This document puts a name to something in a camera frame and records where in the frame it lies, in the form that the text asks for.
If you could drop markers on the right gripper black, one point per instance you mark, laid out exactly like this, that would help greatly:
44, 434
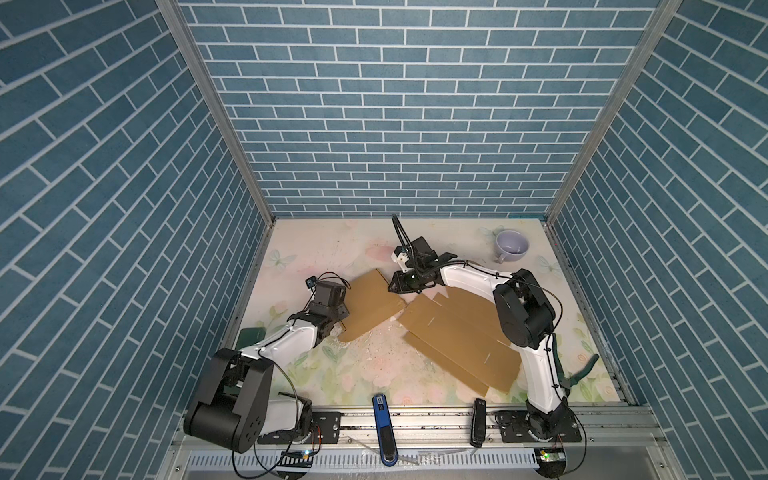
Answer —
398, 286

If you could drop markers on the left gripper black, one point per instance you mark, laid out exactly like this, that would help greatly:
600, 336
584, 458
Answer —
342, 311

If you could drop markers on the cardboard box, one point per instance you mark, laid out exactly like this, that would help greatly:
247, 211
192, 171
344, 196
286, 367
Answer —
369, 303

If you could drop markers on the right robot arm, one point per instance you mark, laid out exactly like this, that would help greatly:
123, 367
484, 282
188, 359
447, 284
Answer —
526, 317

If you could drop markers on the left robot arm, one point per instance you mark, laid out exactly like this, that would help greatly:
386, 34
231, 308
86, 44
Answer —
232, 406

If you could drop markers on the lavender ceramic cup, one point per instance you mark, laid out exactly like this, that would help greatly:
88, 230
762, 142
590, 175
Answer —
510, 245

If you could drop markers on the dark green flat object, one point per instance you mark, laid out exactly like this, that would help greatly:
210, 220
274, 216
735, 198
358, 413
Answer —
250, 336

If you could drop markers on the blue black handheld tool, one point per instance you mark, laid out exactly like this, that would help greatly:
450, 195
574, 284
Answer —
384, 429

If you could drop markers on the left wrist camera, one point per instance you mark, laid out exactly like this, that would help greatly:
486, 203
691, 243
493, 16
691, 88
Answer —
328, 289

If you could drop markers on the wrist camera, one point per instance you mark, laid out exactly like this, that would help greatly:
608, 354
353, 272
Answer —
411, 254
328, 289

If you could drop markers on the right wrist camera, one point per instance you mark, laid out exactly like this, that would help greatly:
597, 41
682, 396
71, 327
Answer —
411, 254

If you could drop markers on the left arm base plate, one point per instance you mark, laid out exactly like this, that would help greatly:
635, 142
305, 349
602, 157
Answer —
312, 427

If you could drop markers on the aluminium front rail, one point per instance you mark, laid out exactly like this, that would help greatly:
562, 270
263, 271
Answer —
602, 425

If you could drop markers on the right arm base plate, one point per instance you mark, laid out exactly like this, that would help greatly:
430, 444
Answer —
522, 426

